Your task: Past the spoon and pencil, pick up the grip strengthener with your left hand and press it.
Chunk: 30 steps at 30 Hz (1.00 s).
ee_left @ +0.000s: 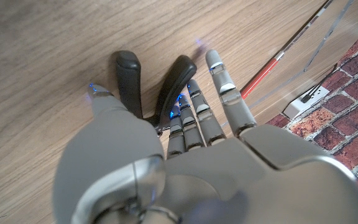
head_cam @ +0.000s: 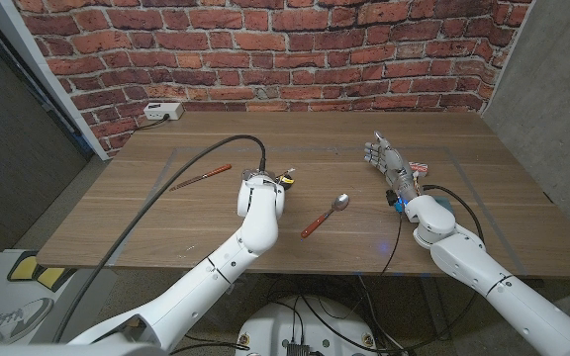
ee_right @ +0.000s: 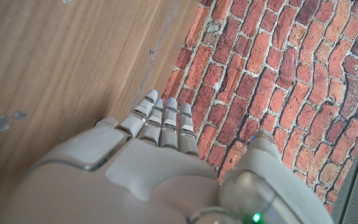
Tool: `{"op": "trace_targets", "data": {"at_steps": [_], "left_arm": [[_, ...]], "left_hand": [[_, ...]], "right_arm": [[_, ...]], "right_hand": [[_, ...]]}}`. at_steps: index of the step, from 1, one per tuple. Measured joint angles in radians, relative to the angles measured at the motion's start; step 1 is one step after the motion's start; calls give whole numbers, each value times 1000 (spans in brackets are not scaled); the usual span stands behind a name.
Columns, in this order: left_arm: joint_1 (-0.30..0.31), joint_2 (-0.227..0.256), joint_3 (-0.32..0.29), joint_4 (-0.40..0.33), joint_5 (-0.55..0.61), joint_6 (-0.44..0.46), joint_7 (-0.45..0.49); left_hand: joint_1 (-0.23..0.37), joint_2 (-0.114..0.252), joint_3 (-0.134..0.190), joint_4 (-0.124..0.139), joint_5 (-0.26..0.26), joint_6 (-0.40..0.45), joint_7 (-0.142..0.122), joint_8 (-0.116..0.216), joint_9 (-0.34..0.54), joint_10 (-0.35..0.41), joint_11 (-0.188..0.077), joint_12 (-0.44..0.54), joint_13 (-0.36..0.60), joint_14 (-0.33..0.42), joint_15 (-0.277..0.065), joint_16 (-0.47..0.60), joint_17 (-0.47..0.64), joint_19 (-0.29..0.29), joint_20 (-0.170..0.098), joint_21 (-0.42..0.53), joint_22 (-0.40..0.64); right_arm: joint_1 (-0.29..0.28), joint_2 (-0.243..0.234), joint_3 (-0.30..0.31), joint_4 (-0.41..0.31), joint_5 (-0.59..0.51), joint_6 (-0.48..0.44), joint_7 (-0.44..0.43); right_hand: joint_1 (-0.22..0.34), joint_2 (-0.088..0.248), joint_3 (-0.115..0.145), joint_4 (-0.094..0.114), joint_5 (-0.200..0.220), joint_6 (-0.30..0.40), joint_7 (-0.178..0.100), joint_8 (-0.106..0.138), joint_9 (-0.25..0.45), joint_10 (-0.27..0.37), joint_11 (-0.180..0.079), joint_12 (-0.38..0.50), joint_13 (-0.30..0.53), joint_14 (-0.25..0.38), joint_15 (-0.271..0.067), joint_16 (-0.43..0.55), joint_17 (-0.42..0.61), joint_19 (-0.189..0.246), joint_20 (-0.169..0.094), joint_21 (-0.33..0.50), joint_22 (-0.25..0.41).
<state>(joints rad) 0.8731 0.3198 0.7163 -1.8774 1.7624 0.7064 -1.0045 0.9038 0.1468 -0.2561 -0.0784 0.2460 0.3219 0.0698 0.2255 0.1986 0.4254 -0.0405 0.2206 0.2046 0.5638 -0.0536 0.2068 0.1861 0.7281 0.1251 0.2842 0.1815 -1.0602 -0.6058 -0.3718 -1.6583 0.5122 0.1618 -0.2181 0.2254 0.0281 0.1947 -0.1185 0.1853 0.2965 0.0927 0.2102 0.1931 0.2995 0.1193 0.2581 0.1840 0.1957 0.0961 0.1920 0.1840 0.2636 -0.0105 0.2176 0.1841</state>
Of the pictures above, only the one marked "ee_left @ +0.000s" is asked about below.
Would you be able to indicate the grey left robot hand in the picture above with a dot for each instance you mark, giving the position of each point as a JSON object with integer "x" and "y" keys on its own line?
{"x": 228, "y": 174}

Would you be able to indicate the brick print backdrop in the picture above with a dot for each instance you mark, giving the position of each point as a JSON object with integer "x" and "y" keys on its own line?
{"x": 346, "y": 118}

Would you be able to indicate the white power strip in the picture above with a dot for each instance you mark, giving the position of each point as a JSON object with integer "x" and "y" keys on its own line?
{"x": 300, "y": 105}

